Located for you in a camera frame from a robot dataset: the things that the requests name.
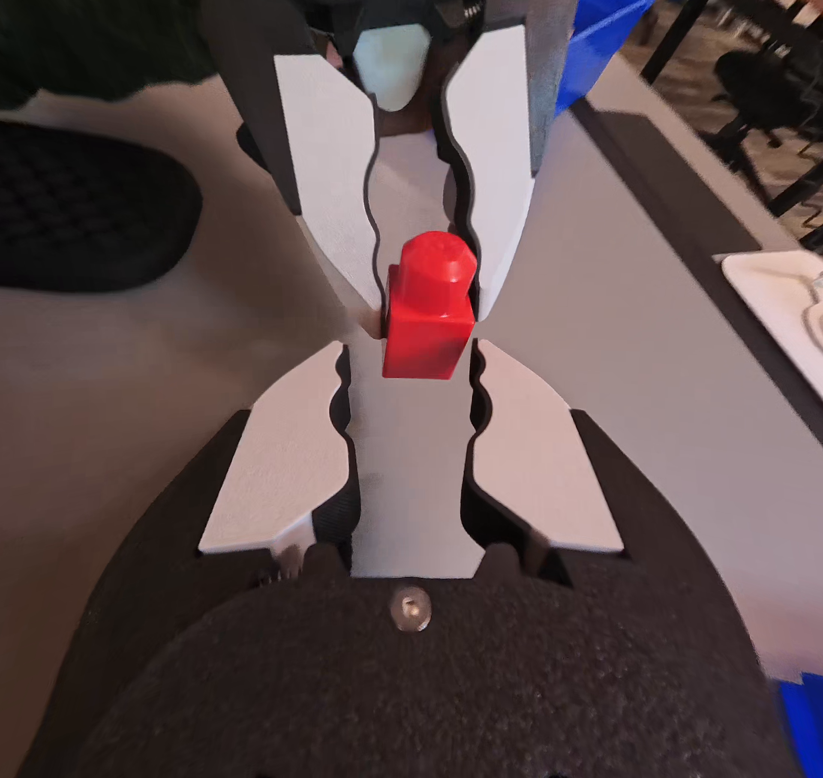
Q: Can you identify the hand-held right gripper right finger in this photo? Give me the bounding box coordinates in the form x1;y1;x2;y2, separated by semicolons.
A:
460;339;626;568

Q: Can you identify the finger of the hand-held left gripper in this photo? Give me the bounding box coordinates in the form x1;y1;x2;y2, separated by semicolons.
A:
273;54;388;317
442;24;536;324

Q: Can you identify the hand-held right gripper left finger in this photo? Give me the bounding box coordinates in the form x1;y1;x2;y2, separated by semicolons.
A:
198;341;361;578

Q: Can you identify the blue plastic bin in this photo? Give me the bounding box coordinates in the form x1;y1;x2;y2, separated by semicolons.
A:
556;0;658;117
775;678;823;778

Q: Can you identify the red mega block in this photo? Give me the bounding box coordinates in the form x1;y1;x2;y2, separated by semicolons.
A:
381;231;478;381

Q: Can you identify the person's left forearm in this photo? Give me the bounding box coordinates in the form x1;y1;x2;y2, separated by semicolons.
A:
0;0;219;110

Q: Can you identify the person's left hand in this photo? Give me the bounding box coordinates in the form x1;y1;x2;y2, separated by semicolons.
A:
378;106;439;141

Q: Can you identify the black mesh armrest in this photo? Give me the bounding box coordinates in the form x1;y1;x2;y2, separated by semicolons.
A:
0;119;204;294

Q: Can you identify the black office chair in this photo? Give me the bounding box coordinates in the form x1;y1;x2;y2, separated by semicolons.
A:
704;50;823;213

